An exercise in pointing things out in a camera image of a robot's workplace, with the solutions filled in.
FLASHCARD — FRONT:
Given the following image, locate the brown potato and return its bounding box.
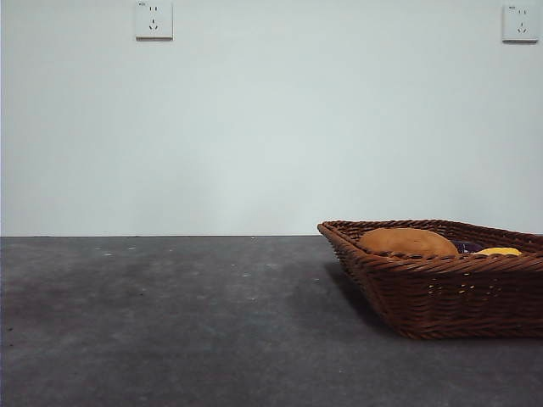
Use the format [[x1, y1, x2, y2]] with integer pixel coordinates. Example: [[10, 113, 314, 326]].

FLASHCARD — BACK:
[[358, 227, 460, 258]]

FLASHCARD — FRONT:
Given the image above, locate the yellow corn cob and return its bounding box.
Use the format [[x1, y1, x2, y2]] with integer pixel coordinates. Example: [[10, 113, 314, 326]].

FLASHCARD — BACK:
[[470, 247, 523, 258]]

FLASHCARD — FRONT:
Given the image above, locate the brown wicker basket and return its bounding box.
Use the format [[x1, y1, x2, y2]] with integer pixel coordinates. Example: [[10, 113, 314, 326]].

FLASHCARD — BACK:
[[316, 219, 543, 341]]

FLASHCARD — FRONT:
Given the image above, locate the dark purple eggplant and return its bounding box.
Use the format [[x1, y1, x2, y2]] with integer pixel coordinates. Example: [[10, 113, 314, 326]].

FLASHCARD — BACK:
[[449, 239, 484, 255]]

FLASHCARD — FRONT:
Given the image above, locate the white wall socket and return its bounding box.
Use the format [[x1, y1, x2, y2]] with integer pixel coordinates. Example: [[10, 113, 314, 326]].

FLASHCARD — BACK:
[[135, 0, 174, 42], [502, 4, 540, 43]]

